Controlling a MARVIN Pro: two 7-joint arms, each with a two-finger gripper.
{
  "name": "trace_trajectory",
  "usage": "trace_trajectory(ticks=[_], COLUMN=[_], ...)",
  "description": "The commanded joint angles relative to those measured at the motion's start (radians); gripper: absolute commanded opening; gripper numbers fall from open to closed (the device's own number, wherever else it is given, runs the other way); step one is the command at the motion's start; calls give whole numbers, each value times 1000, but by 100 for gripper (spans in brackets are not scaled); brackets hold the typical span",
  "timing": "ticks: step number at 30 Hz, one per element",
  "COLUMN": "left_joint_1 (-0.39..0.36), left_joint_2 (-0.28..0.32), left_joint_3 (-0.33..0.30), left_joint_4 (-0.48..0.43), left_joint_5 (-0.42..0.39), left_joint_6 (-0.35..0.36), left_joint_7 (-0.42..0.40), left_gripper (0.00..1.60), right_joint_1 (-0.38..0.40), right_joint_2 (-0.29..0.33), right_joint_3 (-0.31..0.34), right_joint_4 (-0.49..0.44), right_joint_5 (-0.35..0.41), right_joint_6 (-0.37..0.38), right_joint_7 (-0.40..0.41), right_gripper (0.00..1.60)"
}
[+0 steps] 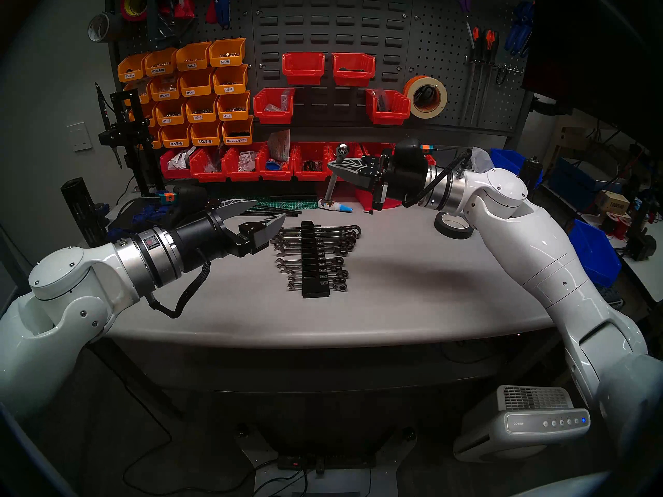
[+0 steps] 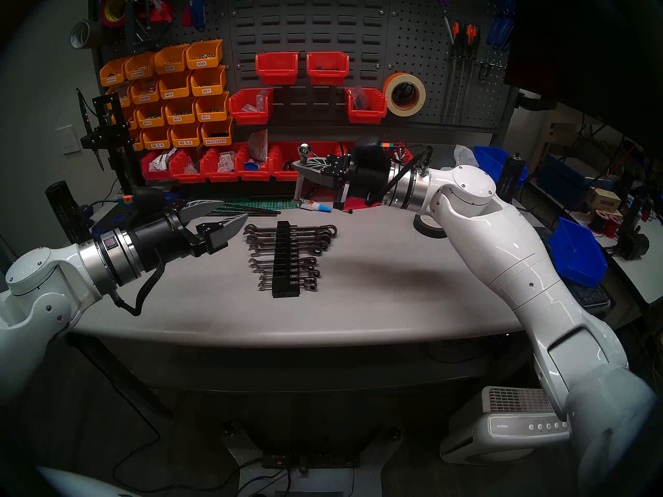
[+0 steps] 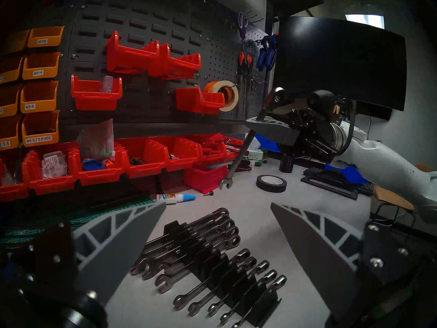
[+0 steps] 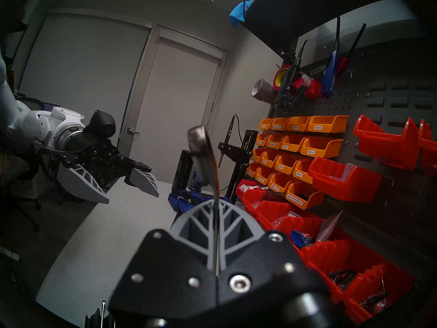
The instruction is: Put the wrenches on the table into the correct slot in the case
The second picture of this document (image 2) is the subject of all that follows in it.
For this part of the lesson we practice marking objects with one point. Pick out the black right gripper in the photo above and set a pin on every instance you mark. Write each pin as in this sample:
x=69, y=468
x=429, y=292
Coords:
x=368, y=183

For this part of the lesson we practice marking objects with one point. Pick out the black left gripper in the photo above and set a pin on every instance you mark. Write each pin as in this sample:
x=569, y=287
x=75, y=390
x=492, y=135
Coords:
x=160, y=239

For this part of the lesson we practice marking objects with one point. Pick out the chrome ratcheting combination wrench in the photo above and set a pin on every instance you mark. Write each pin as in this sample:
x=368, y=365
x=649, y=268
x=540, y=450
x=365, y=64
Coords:
x=315, y=251
x=322, y=244
x=298, y=193
x=313, y=269
x=310, y=262
x=327, y=237
x=313, y=278

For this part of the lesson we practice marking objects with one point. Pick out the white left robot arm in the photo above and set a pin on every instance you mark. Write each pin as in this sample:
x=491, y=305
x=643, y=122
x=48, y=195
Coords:
x=36, y=294

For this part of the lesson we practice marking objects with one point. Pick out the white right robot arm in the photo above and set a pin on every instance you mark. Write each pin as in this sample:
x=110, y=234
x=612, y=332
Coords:
x=518, y=263

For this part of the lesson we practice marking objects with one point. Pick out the white glue bottle blue cap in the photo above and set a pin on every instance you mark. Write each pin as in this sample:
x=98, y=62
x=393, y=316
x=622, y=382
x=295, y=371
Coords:
x=316, y=206

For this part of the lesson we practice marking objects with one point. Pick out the green cutting mat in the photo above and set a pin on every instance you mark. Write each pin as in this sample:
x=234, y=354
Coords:
x=259, y=205

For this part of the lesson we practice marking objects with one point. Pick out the clear plastic parts bag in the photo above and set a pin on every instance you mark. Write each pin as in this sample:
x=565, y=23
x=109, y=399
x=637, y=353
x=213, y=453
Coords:
x=161, y=162
x=358, y=98
x=259, y=100
x=226, y=162
x=191, y=167

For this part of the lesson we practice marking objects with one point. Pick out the small blue plastic cap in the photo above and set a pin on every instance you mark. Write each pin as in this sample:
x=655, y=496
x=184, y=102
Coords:
x=251, y=165

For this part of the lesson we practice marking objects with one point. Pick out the orange bin labelled M4-0.7X6 HEX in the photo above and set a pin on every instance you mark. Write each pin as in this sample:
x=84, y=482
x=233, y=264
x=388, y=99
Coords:
x=216, y=136

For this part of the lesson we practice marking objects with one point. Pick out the orange bin labelled M2.5-5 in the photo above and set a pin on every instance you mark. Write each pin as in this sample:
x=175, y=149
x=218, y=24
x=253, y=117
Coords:
x=185, y=139

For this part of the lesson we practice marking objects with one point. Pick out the orange bin labelled M2.5-6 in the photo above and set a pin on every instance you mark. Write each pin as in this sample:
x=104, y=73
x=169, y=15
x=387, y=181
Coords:
x=156, y=141

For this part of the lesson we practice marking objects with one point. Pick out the cream masking tape roll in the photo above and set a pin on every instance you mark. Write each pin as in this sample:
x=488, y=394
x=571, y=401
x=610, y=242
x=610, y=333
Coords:
x=404, y=112

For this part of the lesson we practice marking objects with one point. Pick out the black wrench holder rack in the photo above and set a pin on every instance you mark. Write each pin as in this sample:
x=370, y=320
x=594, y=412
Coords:
x=286, y=292

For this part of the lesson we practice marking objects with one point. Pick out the orange bin labelled M3-6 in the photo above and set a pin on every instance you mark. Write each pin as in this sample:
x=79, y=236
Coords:
x=211, y=113

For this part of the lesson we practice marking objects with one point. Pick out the orange plastic parts bin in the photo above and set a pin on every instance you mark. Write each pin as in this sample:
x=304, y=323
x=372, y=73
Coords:
x=138, y=141
x=132, y=122
x=124, y=100

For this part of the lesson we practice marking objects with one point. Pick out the orange bin labelled M3-8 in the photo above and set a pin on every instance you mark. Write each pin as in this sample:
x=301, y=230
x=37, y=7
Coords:
x=180, y=115

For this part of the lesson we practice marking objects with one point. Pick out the shortest chrome ratcheting wrench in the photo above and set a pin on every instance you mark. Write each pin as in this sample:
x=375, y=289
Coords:
x=311, y=287

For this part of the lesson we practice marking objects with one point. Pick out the black tape roll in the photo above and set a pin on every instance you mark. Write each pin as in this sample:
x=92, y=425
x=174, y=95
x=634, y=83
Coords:
x=427, y=233

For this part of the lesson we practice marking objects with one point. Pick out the orange bin labelled M3-12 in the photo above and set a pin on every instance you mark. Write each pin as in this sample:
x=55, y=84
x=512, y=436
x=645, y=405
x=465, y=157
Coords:
x=150, y=119

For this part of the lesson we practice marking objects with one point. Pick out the black soldering press stand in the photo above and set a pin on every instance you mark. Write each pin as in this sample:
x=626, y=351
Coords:
x=111, y=134

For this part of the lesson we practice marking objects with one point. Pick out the orange bin labelled M3-4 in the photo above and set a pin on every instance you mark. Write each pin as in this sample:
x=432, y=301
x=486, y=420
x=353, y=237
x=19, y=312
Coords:
x=207, y=87

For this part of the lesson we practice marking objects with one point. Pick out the orange bin labelled M4-6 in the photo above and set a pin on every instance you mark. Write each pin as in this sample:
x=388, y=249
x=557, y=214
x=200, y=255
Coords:
x=175, y=89

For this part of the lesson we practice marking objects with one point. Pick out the orange bin labelled M4X4X6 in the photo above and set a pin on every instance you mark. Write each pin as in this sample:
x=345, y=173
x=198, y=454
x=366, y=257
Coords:
x=145, y=94

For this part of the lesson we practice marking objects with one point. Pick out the dark grey pegboard tool panel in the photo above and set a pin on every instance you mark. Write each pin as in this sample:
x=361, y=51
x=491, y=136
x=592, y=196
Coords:
x=321, y=25

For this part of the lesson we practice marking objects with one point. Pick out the black perforated cylinder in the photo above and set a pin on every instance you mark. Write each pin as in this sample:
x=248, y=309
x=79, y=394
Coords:
x=62, y=211

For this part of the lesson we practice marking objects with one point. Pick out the orange bin labelled M3X6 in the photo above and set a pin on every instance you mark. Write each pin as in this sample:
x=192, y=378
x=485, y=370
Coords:
x=203, y=63

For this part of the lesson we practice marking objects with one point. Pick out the black soldering iron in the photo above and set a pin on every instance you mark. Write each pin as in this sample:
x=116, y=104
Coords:
x=85, y=115

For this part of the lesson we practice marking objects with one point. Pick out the blue plastic bin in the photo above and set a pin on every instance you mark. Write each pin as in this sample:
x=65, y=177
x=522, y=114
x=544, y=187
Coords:
x=577, y=255
x=492, y=162

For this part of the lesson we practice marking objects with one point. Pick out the orange bin labelled M3X8 BAD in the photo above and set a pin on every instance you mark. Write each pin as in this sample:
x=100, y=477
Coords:
x=139, y=67

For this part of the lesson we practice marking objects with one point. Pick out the orange bin labelled M3X5X4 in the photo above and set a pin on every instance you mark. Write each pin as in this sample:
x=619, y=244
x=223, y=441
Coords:
x=113, y=72

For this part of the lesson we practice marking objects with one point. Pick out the black cylindrical bottle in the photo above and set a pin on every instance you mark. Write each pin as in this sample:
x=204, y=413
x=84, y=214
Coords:
x=510, y=180

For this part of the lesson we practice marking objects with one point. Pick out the black metal clamp tool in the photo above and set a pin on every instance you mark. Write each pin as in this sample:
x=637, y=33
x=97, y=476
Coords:
x=135, y=35

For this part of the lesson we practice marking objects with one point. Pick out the dark blue storage crate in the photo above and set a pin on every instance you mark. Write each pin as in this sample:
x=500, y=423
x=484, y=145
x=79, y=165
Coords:
x=562, y=183

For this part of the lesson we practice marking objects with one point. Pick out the red and yellow tape roll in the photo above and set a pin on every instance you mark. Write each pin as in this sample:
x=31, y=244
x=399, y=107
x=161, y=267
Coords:
x=105, y=9

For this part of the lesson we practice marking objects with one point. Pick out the black power strip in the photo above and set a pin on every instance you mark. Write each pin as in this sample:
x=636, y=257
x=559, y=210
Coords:
x=311, y=461

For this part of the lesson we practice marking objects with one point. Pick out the small cardboard box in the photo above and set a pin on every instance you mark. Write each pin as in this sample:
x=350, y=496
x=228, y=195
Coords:
x=603, y=201

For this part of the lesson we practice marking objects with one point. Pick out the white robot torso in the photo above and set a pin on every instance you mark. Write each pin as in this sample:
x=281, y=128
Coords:
x=77, y=485

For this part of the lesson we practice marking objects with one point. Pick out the black monitor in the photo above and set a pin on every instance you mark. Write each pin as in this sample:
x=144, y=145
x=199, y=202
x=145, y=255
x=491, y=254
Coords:
x=595, y=45

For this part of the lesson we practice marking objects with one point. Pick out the black desk device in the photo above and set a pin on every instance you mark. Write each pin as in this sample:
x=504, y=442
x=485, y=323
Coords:
x=634, y=245

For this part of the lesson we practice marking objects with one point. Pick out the white air purifier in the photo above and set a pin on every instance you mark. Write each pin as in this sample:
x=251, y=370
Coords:
x=518, y=428

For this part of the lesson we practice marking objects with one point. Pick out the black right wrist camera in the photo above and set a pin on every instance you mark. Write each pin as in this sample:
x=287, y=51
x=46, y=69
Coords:
x=370, y=149

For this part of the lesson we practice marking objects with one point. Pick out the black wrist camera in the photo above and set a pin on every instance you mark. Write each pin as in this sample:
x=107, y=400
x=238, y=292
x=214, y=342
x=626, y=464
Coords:
x=147, y=198
x=370, y=149

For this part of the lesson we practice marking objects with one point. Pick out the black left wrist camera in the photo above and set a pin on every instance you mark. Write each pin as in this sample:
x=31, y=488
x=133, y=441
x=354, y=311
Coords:
x=147, y=198

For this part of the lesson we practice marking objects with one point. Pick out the white wall light switch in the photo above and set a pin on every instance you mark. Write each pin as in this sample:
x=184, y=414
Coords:
x=67, y=139

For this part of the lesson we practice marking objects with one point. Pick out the grey duct tape roll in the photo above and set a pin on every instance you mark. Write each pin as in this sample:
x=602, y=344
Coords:
x=98, y=32

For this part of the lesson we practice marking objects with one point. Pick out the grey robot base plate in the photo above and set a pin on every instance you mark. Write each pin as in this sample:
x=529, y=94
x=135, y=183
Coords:
x=362, y=480

